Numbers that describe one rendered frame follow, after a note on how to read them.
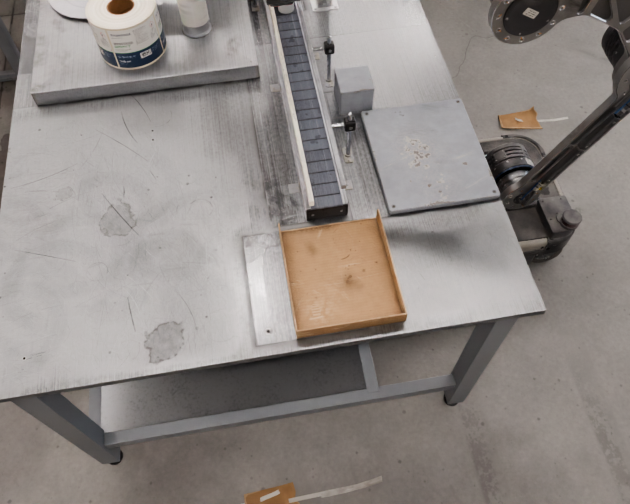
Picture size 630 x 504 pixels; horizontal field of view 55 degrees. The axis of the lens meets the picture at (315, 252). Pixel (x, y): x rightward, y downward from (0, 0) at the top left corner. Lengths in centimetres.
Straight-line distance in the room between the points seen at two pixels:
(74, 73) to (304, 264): 94
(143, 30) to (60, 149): 41
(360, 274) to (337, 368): 61
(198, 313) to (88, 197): 48
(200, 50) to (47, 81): 46
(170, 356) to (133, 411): 66
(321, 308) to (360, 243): 21
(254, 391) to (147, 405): 35
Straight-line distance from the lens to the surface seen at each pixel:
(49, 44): 213
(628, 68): 200
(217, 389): 203
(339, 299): 144
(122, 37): 188
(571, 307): 255
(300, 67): 187
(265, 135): 175
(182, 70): 191
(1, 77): 324
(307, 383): 201
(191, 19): 197
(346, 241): 153
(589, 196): 288
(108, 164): 178
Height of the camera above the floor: 212
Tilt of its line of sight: 59 degrees down
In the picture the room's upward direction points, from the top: 1 degrees counter-clockwise
